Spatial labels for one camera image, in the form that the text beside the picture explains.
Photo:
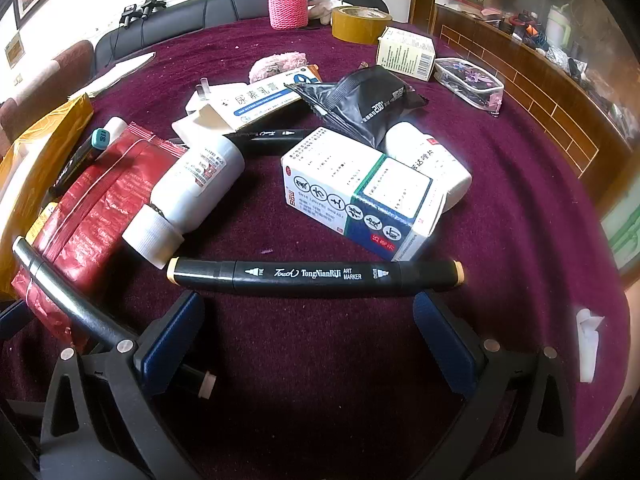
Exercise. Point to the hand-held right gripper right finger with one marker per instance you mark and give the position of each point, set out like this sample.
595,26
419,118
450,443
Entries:
445,345

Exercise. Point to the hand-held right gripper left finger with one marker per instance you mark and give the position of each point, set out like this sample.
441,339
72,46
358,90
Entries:
167,342

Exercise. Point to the red foil packet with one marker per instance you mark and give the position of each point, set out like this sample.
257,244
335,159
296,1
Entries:
95,210

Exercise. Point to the black marker with beige caps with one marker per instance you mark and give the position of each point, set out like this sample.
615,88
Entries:
310,276

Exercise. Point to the white bottle with ribbed cap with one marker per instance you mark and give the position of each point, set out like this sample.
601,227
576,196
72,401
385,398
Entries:
195,180

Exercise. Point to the yellow padded envelope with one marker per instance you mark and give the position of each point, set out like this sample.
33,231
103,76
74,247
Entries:
35,160

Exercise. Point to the black foil packet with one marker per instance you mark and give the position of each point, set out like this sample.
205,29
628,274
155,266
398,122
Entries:
370,100

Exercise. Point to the white tissue piece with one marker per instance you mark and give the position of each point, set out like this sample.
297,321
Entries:
587,345

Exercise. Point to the white pill bottle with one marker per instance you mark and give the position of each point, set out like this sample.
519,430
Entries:
440,165

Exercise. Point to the white and blue medicine box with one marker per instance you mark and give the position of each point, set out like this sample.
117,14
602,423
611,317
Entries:
350,190

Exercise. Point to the black marker with teal cap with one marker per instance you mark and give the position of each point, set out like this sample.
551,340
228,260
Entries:
82,157

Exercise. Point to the white tube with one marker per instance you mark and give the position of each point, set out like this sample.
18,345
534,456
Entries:
118,127

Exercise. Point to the long white ointment box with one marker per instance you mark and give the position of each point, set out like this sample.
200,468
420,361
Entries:
255,100

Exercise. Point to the clear pouch with purple print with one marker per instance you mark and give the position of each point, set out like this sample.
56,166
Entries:
467,82

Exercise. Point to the white paper sheet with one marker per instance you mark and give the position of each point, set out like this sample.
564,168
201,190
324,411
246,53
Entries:
117,74

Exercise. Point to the wooden cabinet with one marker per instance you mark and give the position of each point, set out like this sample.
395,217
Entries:
540,85

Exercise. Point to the brown chair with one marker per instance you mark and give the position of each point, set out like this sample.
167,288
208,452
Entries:
45,85

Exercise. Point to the white and green carton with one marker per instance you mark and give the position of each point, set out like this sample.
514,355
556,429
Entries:
402,55

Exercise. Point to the black leather sofa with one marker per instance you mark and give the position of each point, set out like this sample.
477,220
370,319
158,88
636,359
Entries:
190,20

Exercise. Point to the brown tape roll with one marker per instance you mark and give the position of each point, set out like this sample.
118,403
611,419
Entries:
357,27

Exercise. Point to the black clips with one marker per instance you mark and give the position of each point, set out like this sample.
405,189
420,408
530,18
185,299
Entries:
142,9

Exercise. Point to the white plush toy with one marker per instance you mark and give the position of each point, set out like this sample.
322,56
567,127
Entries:
325,9

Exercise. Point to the wall switch plate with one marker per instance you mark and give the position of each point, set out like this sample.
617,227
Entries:
15,50

